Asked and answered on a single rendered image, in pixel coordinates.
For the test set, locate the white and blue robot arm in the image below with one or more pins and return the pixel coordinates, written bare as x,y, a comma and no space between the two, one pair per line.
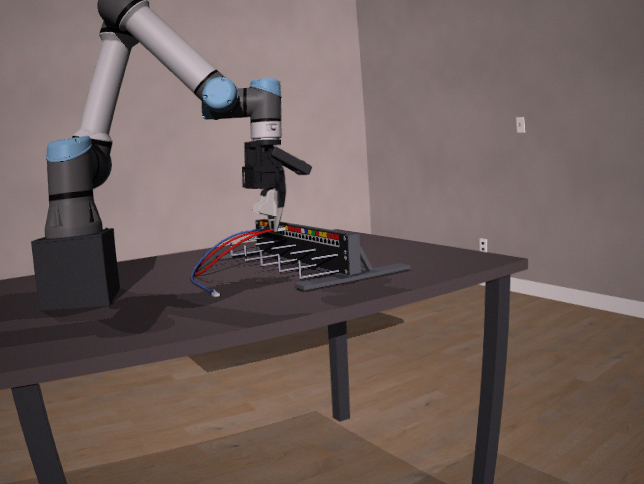
70,163

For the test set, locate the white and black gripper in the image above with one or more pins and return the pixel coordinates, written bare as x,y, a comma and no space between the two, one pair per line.
259,176

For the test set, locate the red patch cord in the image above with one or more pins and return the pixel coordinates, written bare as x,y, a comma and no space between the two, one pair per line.
254,234

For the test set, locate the grey port rack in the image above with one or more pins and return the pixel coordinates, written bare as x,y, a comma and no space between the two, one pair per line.
331,251

